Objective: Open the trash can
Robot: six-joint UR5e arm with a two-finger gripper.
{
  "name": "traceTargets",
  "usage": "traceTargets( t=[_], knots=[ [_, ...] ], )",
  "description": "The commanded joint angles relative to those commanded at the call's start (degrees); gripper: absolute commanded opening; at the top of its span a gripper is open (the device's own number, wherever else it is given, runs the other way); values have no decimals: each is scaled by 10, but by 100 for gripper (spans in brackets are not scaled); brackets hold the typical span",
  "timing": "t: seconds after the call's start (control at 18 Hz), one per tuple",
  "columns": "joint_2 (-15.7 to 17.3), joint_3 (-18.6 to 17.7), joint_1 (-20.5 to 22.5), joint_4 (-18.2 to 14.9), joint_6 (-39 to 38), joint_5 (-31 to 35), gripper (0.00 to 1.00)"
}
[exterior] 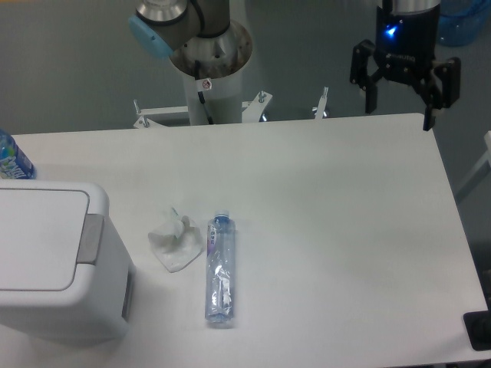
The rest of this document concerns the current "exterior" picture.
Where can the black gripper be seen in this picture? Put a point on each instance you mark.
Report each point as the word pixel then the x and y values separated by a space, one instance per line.
pixel 404 53

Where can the white push-lid trash can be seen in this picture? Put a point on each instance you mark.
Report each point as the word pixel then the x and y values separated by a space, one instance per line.
pixel 66 274

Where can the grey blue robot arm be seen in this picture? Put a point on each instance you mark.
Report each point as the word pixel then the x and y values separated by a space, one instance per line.
pixel 198 14

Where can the large blue water jug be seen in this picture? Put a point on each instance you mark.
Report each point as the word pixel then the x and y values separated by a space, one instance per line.
pixel 461 22

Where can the clear empty plastic bottle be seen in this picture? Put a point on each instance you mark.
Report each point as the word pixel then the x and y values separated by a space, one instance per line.
pixel 220 269

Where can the black device at table corner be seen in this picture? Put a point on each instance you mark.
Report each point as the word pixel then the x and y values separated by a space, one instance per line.
pixel 478 329

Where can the blue labelled water bottle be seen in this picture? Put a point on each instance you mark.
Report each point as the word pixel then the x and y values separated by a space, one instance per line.
pixel 14 163

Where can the white frame at right edge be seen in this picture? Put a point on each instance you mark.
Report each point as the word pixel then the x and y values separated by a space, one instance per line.
pixel 479 171

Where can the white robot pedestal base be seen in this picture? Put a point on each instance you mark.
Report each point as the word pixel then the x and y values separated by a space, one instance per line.
pixel 211 63

